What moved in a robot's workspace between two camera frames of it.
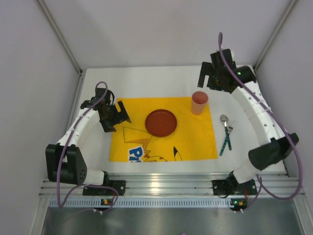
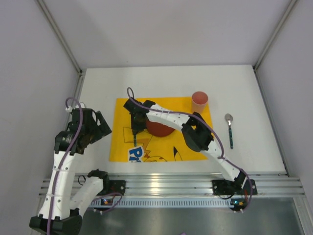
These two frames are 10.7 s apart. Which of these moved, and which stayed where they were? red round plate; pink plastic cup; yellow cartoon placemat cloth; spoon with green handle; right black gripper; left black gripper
Moved: left black gripper; right black gripper; spoon with green handle
Stayed: red round plate; yellow cartoon placemat cloth; pink plastic cup
